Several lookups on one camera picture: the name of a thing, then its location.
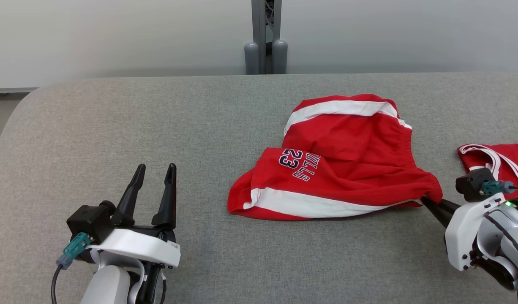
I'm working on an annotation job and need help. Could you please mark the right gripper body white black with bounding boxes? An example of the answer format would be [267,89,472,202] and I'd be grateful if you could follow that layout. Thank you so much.
[444,193,507,271]

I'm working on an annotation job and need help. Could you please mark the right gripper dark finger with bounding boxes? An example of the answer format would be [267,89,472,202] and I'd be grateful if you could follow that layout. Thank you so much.
[420,196,452,229]
[436,200,461,218]

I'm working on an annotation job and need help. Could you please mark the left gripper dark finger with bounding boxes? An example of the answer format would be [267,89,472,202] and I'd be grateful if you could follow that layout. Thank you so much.
[152,163,177,231]
[111,164,146,227]

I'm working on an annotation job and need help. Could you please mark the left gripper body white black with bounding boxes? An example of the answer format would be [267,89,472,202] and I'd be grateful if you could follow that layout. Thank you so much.
[87,224,182,269]

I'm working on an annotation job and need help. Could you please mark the red white basketball jersey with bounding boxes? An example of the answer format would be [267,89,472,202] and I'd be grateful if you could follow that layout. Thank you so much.
[458,143,518,199]

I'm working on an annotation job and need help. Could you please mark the red white basketball shorts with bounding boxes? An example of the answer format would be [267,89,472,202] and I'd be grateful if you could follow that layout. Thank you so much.
[227,94,443,221]

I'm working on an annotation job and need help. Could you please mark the right camera cable teal plug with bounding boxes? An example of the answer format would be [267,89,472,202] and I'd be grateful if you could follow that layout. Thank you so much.
[480,180,518,195]

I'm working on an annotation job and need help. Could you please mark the camera cable teal plug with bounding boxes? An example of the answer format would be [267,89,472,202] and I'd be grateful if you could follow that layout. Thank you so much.
[51,232,93,304]
[480,180,518,195]

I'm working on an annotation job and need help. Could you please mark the left camera cable teal plug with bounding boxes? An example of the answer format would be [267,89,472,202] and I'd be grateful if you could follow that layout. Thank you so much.
[51,232,93,304]

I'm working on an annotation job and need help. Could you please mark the grey cylindrical post foot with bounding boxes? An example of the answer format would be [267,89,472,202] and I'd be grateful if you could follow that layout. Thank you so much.
[244,42,259,75]
[273,39,288,74]

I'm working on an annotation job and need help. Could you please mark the grey metal partition post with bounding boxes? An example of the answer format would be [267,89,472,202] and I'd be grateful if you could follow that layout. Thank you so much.
[251,0,282,74]

